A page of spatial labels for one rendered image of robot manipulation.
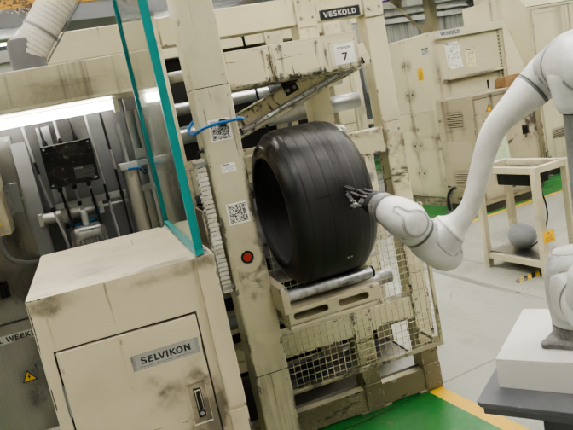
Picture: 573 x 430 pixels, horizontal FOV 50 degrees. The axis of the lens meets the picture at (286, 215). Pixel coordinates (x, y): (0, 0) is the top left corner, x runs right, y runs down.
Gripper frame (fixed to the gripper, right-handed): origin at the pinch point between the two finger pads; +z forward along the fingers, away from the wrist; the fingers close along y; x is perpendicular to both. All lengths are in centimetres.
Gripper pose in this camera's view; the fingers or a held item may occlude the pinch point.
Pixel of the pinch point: (350, 191)
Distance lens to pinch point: 201.0
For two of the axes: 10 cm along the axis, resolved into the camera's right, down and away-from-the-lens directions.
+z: -3.4, -2.4, 9.1
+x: 1.5, 9.4, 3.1
